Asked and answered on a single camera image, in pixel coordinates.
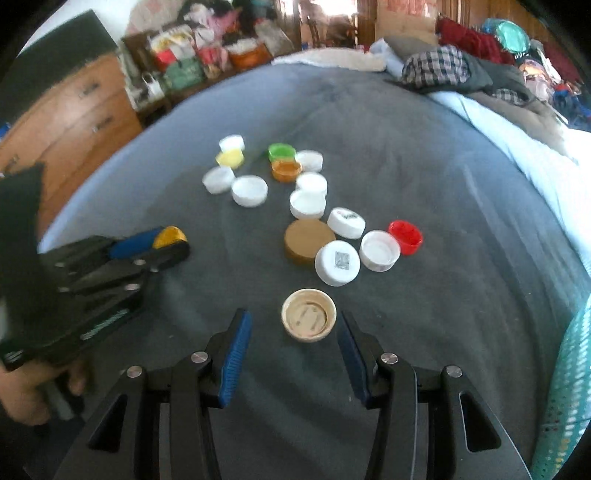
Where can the grey folded garment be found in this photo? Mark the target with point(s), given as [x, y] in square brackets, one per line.
[408, 45]

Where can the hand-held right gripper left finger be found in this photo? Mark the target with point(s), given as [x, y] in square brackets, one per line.
[235, 355]

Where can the person's left hand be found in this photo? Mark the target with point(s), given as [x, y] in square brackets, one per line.
[27, 392]

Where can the plaid shirt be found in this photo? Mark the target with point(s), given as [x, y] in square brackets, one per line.
[434, 67]

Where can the beige bottle cap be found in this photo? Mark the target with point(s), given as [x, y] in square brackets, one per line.
[308, 321]

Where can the pile of colourful clothes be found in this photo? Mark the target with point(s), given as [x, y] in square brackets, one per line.
[545, 69]

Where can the dark flat screen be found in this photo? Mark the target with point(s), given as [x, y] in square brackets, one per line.
[60, 60]

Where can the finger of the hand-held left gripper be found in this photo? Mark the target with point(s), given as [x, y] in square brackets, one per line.
[168, 259]
[134, 244]

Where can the wooden dresser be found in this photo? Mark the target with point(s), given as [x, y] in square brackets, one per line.
[78, 120]

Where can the grey blanket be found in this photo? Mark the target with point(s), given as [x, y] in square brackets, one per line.
[415, 207]

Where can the cream fleece blanket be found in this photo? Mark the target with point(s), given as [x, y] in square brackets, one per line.
[332, 57]

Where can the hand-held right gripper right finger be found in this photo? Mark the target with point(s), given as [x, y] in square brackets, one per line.
[353, 360]

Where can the dark red garment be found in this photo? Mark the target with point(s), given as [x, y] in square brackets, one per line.
[471, 39]

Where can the cardboard box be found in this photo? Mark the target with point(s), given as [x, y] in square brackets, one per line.
[406, 14]

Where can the light blue bed sheet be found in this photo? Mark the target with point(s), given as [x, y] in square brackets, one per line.
[508, 134]

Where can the orange bottle cap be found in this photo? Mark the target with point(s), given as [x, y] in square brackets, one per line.
[171, 236]

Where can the cluster of assorted plastic lids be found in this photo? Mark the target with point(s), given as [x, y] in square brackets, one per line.
[302, 240]

